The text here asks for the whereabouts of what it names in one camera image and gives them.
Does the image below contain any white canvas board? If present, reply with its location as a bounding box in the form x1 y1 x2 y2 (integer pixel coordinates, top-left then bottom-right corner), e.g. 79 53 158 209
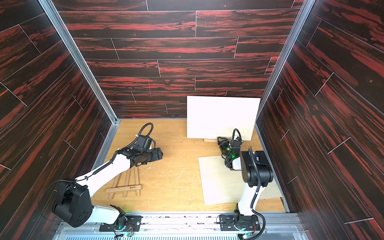
197 155 283 206
187 96 261 141

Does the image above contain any wooden easel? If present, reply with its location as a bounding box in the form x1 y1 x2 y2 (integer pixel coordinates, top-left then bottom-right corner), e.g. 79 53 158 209
106 167 142 200
204 139 218 143

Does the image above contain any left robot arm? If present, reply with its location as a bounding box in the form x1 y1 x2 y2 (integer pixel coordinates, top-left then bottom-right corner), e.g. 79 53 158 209
48 148 164 231

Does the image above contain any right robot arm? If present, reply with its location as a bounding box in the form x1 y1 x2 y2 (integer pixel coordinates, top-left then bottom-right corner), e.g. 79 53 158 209
217 137 274 232

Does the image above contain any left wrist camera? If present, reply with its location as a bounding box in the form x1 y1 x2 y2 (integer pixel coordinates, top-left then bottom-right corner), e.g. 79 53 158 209
133 123 154 153

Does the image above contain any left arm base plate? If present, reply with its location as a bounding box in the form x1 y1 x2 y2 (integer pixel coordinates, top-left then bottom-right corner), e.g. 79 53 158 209
99 216 143 233

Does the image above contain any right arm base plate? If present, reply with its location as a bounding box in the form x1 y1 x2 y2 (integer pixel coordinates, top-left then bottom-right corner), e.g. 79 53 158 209
217 215 261 232

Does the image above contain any aluminium front rail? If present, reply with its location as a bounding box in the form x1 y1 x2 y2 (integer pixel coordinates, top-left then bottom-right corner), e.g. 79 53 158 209
53 212 310 240

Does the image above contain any left aluminium corner post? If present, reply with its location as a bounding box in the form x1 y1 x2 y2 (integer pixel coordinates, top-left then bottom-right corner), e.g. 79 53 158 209
38 0 119 125

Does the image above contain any aluminium corner post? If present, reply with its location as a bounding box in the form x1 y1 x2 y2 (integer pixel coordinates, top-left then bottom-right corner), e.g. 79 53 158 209
257 0 316 120
38 0 119 125

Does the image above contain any right aluminium corner post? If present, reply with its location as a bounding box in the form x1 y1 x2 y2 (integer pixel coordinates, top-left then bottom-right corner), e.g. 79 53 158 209
257 0 316 120

